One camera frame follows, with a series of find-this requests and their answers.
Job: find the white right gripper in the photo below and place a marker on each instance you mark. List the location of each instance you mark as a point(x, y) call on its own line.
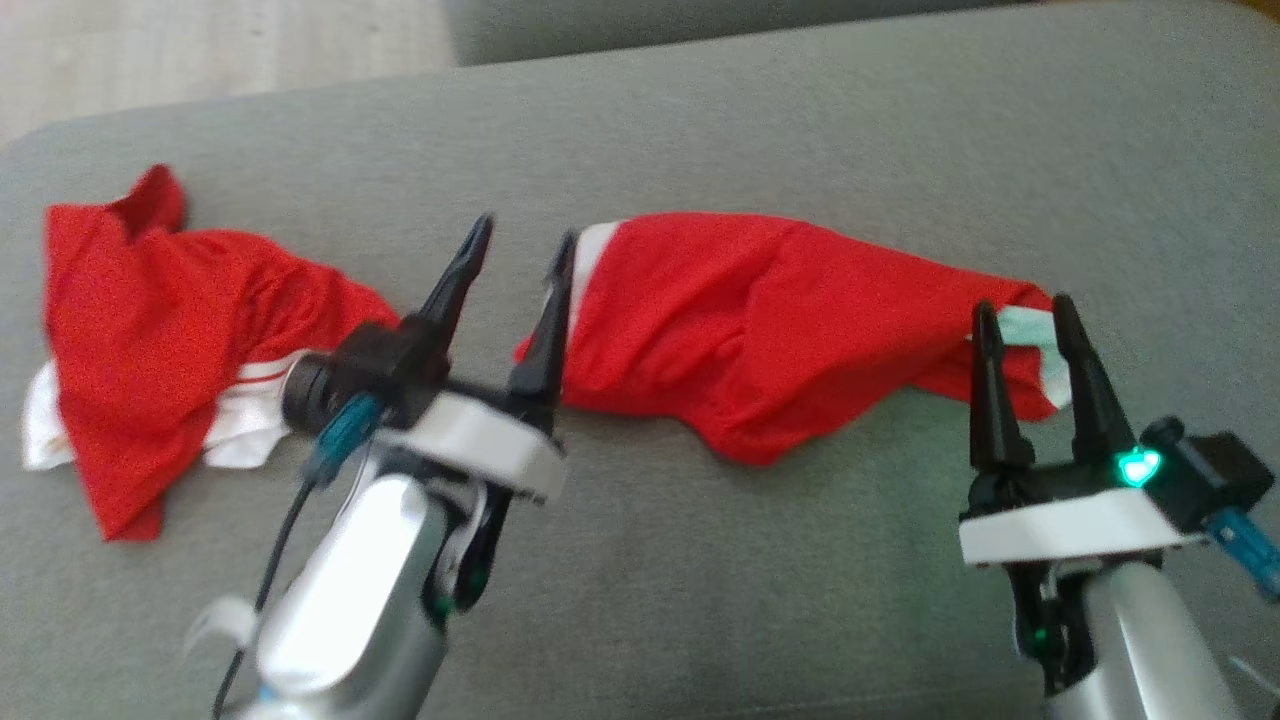
point(1070, 525)

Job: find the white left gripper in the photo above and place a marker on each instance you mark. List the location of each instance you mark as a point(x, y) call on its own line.
point(480, 445)

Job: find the red shorts with white stripe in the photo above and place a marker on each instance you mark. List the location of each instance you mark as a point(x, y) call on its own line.
point(750, 330)

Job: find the red jersey with white sleeves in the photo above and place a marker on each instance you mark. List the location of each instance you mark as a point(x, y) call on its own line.
point(150, 320)

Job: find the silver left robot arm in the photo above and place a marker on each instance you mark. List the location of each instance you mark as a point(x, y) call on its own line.
point(340, 620)

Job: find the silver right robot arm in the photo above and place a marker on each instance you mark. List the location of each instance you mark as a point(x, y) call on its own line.
point(1140, 640)

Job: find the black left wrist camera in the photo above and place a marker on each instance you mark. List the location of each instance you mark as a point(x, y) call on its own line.
point(350, 375)

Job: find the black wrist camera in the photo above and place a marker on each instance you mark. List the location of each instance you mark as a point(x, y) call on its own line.
point(350, 375)
point(1220, 470)

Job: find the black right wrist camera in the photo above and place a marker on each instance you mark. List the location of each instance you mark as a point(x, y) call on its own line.
point(1220, 470)

